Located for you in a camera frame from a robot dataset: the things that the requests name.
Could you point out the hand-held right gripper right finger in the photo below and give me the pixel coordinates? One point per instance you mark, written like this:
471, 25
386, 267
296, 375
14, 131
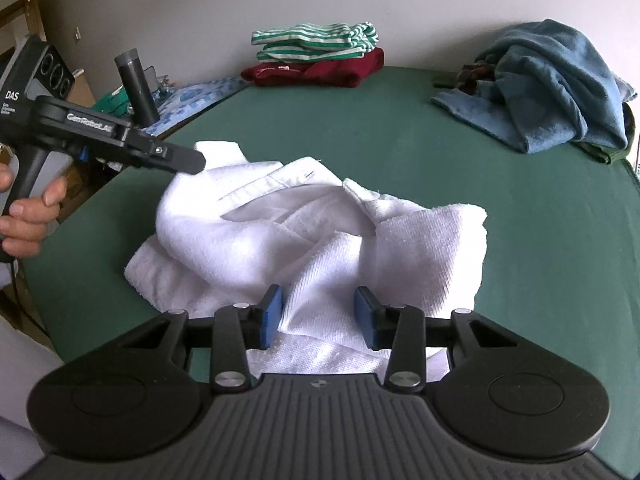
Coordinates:
364, 317

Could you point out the green and white cloth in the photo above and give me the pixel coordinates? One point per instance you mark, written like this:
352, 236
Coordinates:
112, 102

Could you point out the olive green cloth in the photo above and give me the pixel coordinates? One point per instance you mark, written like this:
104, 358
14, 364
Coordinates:
610, 152

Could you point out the cardboard box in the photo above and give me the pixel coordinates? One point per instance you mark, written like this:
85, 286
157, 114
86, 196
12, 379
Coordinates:
82, 90

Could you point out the blue patterned pillow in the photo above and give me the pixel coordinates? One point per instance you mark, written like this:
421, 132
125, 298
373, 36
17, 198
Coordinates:
200, 100

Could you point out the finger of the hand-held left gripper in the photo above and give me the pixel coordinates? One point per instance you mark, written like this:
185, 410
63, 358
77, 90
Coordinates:
175, 157

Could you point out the dark patterned cloth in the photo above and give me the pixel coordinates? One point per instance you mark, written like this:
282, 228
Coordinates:
477, 77

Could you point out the dark red folded garment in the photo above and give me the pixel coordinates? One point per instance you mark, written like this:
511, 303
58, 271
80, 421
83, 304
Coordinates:
340, 70

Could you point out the dark grey cylinder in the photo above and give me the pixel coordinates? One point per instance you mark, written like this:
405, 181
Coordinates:
139, 90

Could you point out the white shirt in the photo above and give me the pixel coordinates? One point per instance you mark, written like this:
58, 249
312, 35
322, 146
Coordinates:
300, 230

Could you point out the blue towel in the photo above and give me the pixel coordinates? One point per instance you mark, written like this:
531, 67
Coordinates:
550, 85

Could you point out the wooden frame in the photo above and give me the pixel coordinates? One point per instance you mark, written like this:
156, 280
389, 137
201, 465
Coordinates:
30, 5

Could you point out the green striped folded shirt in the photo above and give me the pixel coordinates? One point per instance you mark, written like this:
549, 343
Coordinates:
310, 40

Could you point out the person's left hand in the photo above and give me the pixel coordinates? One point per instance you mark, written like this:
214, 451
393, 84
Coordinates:
30, 225

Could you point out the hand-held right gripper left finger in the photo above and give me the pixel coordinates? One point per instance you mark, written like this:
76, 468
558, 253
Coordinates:
272, 315

